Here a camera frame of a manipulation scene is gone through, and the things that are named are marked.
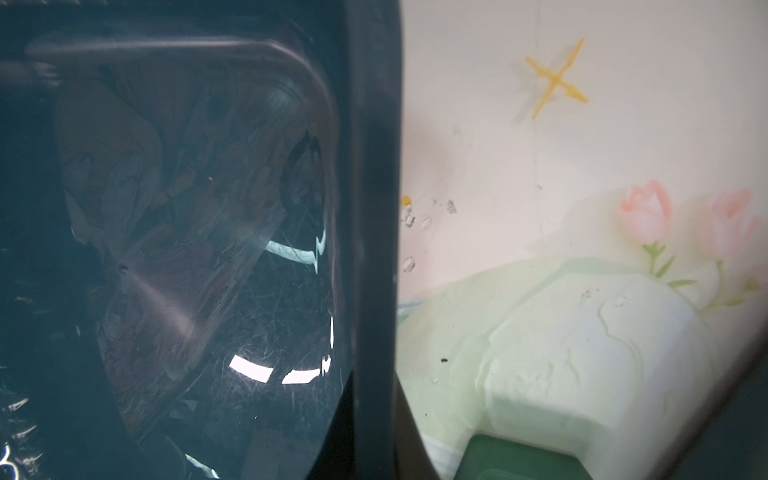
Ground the dark teal tray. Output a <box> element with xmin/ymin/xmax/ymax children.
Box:
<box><xmin>1</xmin><ymin>1</ymin><xmax>403</xmax><ymax>479</ymax></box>
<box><xmin>650</xmin><ymin>328</ymin><xmax>767</xmax><ymax>479</ymax></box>

